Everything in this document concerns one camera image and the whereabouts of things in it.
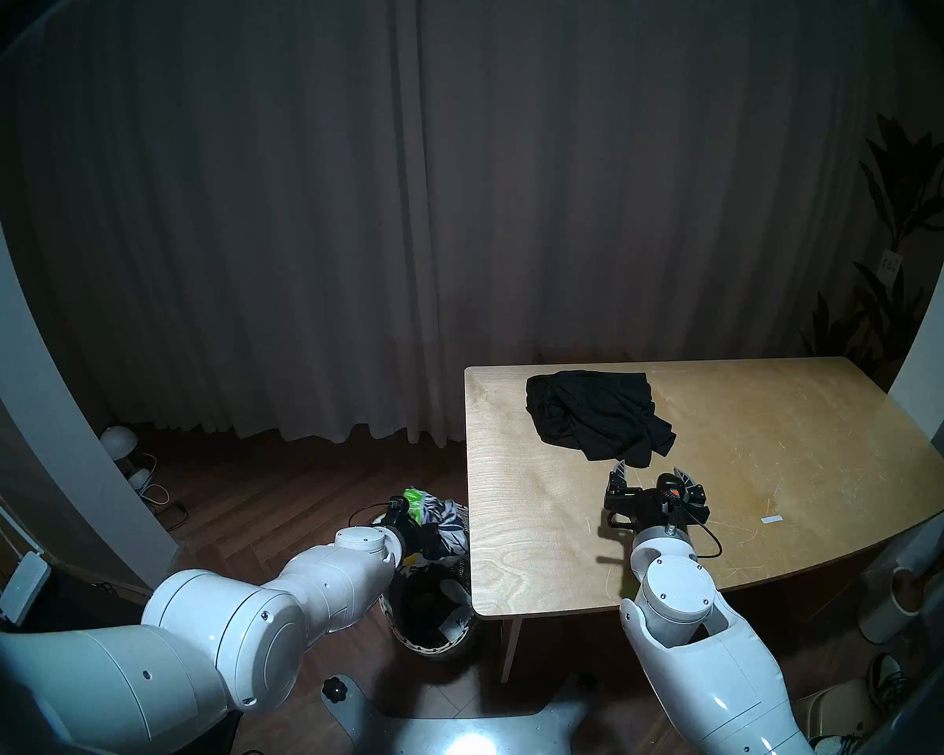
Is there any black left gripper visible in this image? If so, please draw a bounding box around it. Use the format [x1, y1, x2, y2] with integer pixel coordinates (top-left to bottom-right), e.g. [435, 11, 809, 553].
[383, 495, 428, 558]

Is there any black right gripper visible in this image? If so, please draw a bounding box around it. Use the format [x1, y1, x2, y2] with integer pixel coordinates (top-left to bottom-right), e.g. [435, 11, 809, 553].
[603, 460, 711, 535]

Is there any green navy leaf-print garment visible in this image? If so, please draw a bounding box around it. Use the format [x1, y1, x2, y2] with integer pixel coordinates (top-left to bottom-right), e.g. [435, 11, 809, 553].
[400, 487, 470, 562]

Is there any black garment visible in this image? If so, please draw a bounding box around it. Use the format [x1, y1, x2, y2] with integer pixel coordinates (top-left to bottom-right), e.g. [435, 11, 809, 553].
[525, 370, 677, 470]

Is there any small white cloth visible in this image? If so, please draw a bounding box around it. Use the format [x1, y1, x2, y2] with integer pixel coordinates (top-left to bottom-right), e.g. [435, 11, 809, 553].
[437, 602, 474, 646]

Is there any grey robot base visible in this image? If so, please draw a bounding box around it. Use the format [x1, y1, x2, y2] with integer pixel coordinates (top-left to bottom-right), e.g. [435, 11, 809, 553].
[320, 672, 600, 755]

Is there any woven wicker laundry hamper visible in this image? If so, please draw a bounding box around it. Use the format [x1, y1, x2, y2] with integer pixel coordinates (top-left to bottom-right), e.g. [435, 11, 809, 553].
[377, 510, 478, 661]

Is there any light wooden table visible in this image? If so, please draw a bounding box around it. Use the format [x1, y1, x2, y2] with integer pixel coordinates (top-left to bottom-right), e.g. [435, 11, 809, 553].
[463, 355, 944, 684]

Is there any white cylinder container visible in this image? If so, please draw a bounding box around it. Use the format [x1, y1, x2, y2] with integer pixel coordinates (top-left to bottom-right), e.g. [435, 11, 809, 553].
[857, 563, 927, 646]

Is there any beige chair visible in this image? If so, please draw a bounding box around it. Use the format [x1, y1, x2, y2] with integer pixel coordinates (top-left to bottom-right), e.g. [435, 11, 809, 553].
[791, 678, 879, 743]

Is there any white mushroom lamp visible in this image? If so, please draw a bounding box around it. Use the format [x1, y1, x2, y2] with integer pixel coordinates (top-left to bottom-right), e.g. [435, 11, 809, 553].
[98, 425, 137, 480]

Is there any grey pleated curtain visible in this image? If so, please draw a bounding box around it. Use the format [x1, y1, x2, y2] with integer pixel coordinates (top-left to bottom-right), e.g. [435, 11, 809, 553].
[0, 0, 913, 449]

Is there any black low cabinet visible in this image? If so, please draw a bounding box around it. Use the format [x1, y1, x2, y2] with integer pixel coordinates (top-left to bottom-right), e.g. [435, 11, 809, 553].
[0, 563, 158, 632]

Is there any tall leafy potted plant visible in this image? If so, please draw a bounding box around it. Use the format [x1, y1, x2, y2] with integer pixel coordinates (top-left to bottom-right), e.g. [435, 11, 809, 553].
[801, 112, 944, 386]

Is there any white wifi router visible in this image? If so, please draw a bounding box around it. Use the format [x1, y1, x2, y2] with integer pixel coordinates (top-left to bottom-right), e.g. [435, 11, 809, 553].
[0, 503, 53, 628]

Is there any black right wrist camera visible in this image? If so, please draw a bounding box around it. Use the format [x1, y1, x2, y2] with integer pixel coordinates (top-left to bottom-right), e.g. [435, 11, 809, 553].
[651, 473, 684, 526]

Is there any white power cable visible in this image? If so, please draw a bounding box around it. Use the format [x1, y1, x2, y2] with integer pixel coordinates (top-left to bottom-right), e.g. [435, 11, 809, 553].
[140, 453, 174, 508]

